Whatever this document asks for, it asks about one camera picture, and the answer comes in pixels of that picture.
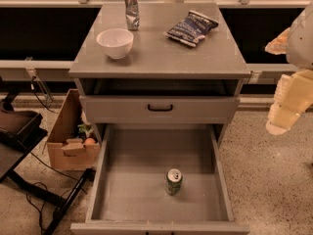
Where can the white bowl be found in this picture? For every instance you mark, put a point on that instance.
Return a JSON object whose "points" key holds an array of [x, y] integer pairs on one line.
{"points": [[115, 42]]}

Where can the orange fruit in box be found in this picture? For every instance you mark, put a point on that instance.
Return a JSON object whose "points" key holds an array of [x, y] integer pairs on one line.
{"points": [[89, 141]]}

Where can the grey wall rail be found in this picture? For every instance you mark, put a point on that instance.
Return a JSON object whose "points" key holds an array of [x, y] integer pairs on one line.
{"points": [[14, 70]]}

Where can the blue chip bag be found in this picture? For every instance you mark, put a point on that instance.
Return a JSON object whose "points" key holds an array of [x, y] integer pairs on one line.
{"points": [[193, 29]]}

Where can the black table stand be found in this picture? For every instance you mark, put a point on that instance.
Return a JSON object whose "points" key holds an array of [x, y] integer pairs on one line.
{"points": [[22, 214]]}

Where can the cardboard box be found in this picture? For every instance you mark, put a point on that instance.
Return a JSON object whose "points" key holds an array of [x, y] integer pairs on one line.
{"points": [[66, 149]]}

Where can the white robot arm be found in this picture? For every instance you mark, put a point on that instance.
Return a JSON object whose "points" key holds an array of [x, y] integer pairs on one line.
{"points": [[300, 41]]}

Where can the black drawer handle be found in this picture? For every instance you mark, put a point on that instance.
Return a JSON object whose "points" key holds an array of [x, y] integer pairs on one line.
{"points": [[159, 109]]}

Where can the green soda can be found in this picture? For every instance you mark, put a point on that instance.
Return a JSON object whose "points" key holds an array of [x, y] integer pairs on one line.
{"points": [[173, 181]]}

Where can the grey drawer cabinet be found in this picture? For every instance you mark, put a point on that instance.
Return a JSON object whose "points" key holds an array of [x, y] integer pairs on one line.
{"points": [[158, 66]]}

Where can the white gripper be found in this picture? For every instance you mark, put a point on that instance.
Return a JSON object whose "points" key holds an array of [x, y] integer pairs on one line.
{"points": [[301, 46]]}

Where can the open grey middle drawer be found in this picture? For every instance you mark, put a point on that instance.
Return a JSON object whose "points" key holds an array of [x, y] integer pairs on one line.
{"points": [[128, 196]]}

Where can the closed grey top drawer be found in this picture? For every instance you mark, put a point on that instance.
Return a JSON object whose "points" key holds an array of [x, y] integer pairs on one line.
{"points": [[133, 109]]}

